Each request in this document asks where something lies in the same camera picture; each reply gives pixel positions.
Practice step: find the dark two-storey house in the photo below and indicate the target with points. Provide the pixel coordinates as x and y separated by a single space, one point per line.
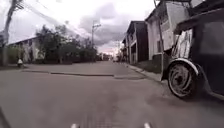
137 41

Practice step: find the grass strip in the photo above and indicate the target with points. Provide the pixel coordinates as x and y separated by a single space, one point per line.
148 66

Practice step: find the grey concrete road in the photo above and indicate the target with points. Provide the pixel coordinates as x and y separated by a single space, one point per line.
86 100

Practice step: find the concrete kerb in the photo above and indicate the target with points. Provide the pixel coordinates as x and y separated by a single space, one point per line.
66 73

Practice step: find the row of trees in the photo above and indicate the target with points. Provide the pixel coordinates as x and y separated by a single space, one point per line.
63 46

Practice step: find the thin pole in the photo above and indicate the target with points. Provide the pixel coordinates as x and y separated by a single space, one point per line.
160 36

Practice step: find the white two-storey house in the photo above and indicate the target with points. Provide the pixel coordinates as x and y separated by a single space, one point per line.
166 26

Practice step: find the robot's own part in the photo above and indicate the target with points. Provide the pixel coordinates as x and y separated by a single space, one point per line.
74 126
146 125

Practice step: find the dark tricycle vehicle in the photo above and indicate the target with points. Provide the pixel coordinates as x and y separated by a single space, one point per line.
196 63

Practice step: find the pale low house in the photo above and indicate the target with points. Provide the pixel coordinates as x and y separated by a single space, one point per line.
25 48

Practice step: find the leaning utility pole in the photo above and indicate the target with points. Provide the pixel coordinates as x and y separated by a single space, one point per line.
7 31

